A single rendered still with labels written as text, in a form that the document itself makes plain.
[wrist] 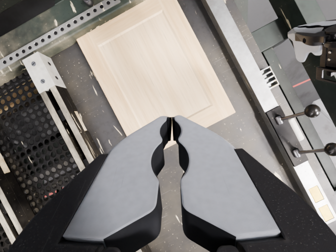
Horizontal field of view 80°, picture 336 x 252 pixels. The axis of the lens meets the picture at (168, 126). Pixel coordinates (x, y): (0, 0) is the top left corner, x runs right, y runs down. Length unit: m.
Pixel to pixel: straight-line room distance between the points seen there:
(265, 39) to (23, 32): 0.84
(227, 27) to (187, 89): 0.24
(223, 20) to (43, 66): 0.61
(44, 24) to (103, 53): 0.21
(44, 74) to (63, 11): 0.22
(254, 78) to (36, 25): 0.75
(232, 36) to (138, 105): 0.39
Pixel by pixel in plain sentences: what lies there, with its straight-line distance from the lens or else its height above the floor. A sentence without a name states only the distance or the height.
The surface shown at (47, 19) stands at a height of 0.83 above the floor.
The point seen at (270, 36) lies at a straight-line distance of 0.88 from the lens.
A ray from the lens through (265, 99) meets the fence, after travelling 0.74.
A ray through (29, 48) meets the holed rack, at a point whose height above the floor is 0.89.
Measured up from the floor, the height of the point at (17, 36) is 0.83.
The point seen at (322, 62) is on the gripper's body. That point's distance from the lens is 0.44.
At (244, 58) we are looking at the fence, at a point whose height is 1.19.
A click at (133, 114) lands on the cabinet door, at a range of 0.72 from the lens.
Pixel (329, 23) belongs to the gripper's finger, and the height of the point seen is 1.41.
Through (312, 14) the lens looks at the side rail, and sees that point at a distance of 0.86.
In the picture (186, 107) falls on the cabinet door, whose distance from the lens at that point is 0.71.
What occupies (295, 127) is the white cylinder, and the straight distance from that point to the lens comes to 0.79.
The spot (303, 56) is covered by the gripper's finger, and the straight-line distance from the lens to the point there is 0.47.
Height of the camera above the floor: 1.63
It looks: 33 degrees down
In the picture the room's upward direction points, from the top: 154 degrees clockwise
